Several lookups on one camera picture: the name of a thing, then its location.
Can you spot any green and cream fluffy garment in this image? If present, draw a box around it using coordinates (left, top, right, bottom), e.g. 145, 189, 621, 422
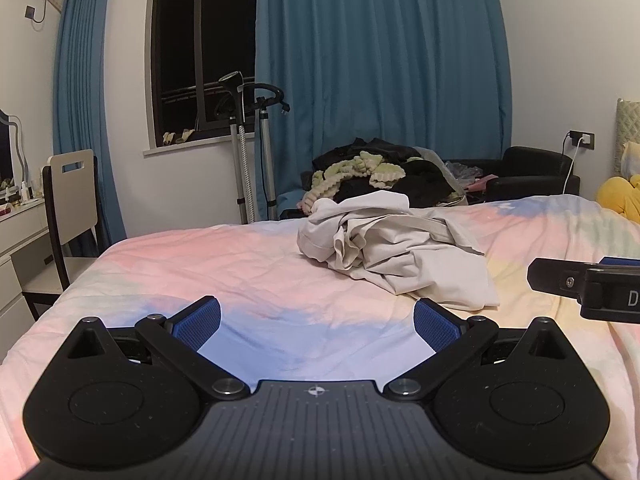
297, 150, 406, 213

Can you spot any small wall socket with cable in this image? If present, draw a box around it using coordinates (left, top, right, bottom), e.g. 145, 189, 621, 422
24, 0, 63, 25

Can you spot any mirror with scalloped frame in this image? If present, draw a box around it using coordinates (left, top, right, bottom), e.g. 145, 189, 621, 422
0, 109, 31, 192

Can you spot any green quilted headboard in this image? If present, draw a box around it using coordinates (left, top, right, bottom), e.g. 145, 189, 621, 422
614, 99, 640, 176

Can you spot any white charger cable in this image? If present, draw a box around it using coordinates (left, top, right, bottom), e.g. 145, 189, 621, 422
562, 139, 585, 196

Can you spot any pile of dark clothes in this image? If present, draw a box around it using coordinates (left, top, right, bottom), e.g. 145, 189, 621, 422
300, 137, 471, 211

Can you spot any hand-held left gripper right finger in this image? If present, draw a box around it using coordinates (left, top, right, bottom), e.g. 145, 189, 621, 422
382, 297, 571, 401

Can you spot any pastel tie-dye bed cover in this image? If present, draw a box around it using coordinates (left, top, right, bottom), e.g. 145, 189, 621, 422
0, 192, 640, 480

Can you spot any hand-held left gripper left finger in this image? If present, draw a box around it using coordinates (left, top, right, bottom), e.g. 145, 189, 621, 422
65, 295, 251, 401

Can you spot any white t-shirt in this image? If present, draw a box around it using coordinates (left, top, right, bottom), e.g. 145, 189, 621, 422
296, 191, 501, 311

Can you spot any wide blue curtain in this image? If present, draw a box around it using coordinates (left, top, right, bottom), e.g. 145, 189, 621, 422
255, 0, 513, 216

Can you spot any black leather sofa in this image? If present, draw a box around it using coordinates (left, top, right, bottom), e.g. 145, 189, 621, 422
440, 146, 582, 204

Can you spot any dark window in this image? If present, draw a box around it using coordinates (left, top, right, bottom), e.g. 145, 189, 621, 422
142, 0, 258, 157

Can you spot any narrow blue curtain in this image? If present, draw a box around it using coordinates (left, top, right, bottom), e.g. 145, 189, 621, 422
52, 0, 128, 256

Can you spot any beige chair with dark frame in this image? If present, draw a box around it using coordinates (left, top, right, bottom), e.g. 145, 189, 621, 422
22, 149, 108, 321

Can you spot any garment steamer stand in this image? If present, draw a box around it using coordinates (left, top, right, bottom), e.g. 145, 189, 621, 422
217, 71, 292, 225

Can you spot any yellow plush toy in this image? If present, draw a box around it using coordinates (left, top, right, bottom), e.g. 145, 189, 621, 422
597, 175, 640, 223

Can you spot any pink cloth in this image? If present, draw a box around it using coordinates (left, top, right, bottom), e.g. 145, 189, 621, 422
465, 175, 501, 193

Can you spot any peach pillow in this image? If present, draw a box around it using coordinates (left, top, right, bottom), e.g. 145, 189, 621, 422
622, 142, 640, 181

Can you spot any white dresser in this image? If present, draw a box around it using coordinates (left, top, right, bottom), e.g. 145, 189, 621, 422
0, 197, 53, 351

